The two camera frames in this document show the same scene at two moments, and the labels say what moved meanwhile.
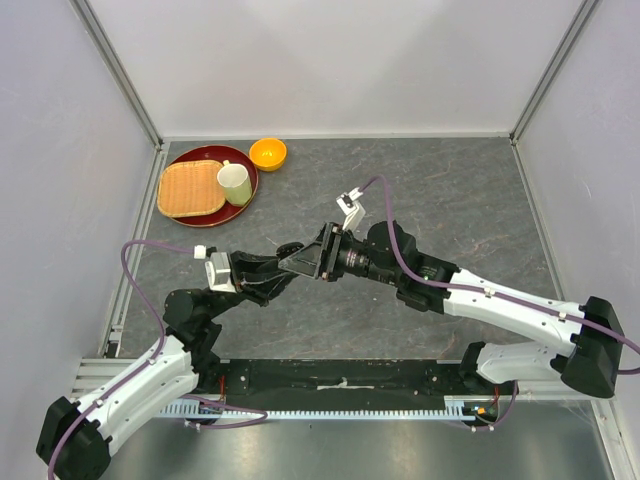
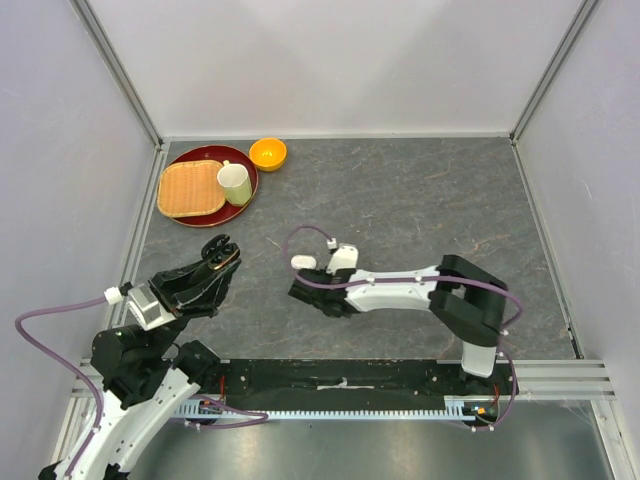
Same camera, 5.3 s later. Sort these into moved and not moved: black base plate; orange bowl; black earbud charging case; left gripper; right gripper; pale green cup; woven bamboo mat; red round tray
Moved: black earbud charging case; left gripper; right gripper
Not moved: woven bamboo mat; orange bowl; black base plate; pale green cup; red round tray
